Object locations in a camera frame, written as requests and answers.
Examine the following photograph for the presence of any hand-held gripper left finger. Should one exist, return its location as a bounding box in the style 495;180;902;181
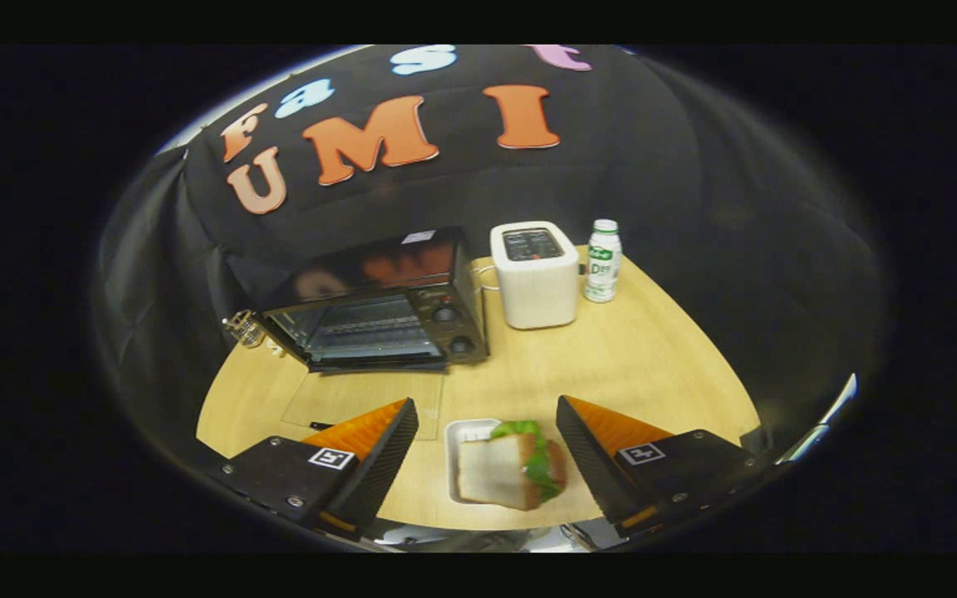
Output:
213;397;420;541

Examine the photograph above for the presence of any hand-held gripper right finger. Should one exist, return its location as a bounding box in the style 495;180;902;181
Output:
556;395;766;541

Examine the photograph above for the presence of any sandwich with green lettuce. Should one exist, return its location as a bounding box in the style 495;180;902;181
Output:
456;419;569;512

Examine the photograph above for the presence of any black toaster oven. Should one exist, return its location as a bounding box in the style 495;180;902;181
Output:
258;226;492;442

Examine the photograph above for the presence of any white toaster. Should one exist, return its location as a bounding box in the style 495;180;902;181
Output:
490;221;582;331

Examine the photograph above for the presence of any white rectangular tray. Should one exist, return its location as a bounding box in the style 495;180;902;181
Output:
444;418;504;505

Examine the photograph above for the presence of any white bottle with green label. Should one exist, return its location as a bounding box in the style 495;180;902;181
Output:
584;219;623;304

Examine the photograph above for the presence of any metal wire holder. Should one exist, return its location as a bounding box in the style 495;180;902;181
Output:
223;309;268;350

